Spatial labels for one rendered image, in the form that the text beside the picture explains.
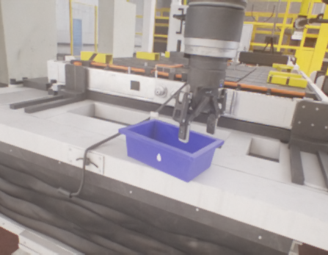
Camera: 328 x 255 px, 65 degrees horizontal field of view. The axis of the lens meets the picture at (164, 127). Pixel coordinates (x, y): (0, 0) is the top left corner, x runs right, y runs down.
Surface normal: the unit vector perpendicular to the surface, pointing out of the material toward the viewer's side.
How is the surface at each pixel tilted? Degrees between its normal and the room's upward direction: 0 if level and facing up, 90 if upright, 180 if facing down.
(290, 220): 90
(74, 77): 90
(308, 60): 90
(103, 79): 90
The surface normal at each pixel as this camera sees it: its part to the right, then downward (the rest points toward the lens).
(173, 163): -0.61, 0.29
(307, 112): -0.40, 0.26
